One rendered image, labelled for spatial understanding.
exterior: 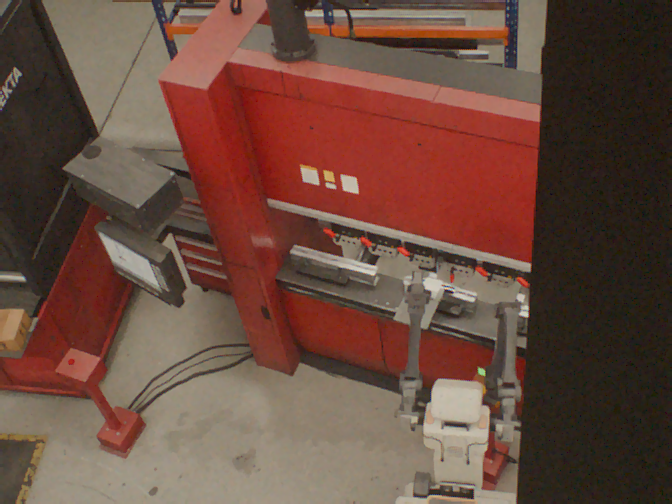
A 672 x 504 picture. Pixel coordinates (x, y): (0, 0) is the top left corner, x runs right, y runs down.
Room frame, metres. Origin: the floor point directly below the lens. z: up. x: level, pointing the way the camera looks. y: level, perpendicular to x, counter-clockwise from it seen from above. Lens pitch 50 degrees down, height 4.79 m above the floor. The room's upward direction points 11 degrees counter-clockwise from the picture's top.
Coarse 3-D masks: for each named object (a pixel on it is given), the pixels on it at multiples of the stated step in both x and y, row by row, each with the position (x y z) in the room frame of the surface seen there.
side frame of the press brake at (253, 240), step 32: (224, 0) 3.76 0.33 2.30; (256, 0) 3.71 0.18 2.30; (224, 32) 3.51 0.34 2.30; (192, 64) 3.33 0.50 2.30; (224, 64) 3.29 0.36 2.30; (192, 96) 3.19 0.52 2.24; (224, 96) 3.23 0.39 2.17; (192, 128) 3.22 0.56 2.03; (224, 128) 3.18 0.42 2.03; (192, 160) 3.25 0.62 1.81; (224, 160) 3.15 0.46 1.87; (224, 192) 3.18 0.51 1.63; (256, 192) 3.27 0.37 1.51; (224, 224) 3.22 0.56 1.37; (256, 224) 3.21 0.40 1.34; (288, 224) 3.43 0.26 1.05; (224, 256) 3.25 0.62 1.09; (256, 256) 3.14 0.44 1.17; (256, 288) 3.17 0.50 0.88; (256, 320) 3.21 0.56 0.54; (288, 320) 3.23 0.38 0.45; (256, 352) 3.26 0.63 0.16; (288, 352) 3.17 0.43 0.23
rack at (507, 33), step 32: (160, 0) 4.96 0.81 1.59; (512, 0) 4.60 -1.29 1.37; (192, 32) 4.91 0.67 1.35; (320, 32) 4.65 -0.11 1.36; (384, 32) 4.53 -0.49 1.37; (416, 32) 4.47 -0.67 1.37; (448, 32) 4.41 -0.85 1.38; (480, 32) 4.35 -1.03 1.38; (512, 32) 4.29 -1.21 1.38; (512, 64) 4.29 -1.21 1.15
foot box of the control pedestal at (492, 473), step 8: (496, 448) 2.36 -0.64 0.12; (504, 448) 2.35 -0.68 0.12; (504, 456) 2.31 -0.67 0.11; (488, 464) 2.27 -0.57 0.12; (496, 464) 2.26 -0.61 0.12; (504, 464) 2.30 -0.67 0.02; (488, 472) 2.23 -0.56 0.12; (496, 472) 2.22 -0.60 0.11; (488, 480) 2.23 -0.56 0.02; (496, 480) 2.22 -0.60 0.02; (488, 488) 2.19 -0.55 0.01
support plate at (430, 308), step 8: (440, 288) 2.85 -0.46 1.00; (440, 296) 2.80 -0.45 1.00; (400, 304) 2.80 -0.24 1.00; (432, 304) 2.76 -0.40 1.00; (400, 312) 2.75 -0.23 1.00; (408, 312) 2.74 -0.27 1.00; (432, 312) 2.71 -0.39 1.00; (400, 320) 2.70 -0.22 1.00; (408, 320) 2.69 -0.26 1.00; (424, 320) 2.67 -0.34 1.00; (424, 328) 2.63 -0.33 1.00
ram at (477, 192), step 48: (240, 96) 3.31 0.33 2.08; (288, 96) 3.19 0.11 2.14; (288, 144) 3.21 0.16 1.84; (336, 144) 3.07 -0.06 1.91; (384, 144) 2.95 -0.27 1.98; (432, 144) 2.83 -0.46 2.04; (480, 144) 2.72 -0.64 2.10; (288, 192) 3.24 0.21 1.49; (336, 192) 3.10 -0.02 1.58; (384, 192) 2.96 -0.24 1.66; (432, 192) 2.84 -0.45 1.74; (480, 192) 2.72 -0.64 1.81; (528, 192) 2.60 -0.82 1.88; (480, 240) 2.72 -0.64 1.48; (528, 240) 2.60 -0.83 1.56
